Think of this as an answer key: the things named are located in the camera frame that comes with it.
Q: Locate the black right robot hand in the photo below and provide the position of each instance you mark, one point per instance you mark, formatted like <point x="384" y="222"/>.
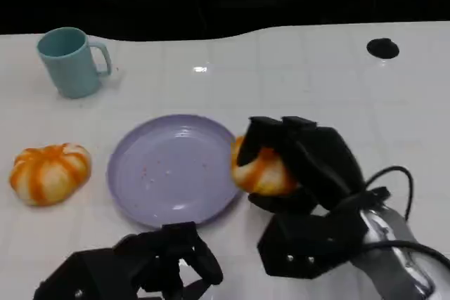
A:
<point x="316" y="159"/>

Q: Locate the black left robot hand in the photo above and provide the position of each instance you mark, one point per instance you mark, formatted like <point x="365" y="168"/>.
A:
<point x="105" y="272"/>

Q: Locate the orange and white bread roll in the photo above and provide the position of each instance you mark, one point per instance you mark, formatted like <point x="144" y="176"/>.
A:
<point x="49" y="173"/>
<point x="270" y="177"/>

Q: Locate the lilac plate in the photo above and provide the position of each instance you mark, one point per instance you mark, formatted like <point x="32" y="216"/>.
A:
<point x="168" y="166"/>

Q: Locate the pale green mug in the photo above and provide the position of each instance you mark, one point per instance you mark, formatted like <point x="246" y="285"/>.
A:
<point x="70" y="68"/>

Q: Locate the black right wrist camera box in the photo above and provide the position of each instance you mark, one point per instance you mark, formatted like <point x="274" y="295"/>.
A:
<point x="309" y="244"/>

